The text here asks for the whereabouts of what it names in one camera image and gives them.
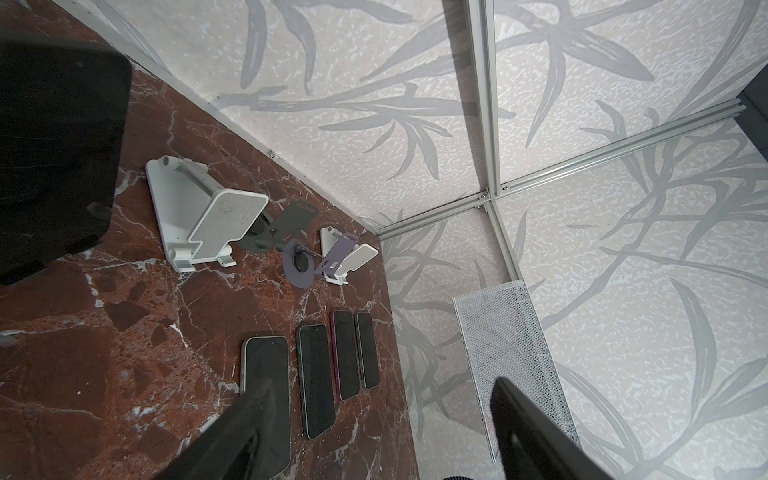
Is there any purple round phone stand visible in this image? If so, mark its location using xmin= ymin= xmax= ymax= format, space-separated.
xmin=282 ymin=233 xmax=359 ymax=289

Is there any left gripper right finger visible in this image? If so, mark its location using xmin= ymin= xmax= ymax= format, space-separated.
xmin=490 ymin=377 xmax=611 ymax=480

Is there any white phone stand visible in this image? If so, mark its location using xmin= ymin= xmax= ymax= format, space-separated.
xmin=145 ymin=156 xmax=269 ymax=273
xmin=315 ymin=226 xmax=378 ymax=285

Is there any dark grey round stand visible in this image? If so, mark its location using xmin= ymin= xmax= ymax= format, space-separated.
xmin=236 ymin=200 xmax=319 ymax=253

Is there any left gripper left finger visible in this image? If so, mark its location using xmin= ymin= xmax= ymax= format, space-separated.
xmin=155 ymin=394 xmax=256 ymax=479

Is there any black phone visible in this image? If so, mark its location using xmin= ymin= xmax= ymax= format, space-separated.
xmin=331 ymin=310 xmax=360 ymax=401
xmin=241 ymin=336 xmax=291 ymax=479
xmin=1 ymin=32 xmax=133 ymax=285
xmin=297 ymin=324 xmax=336 ymax=439
xmin=355 ymin=312 xmax=380 ymax=390

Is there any white phone stand front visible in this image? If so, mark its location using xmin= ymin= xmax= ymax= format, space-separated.
xmin=145 ymin=156 xmax=269 ymax=273

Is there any white wire mesh basket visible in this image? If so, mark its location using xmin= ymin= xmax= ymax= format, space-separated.
xmin=453 ymin=280 xmax=580 ymax=462

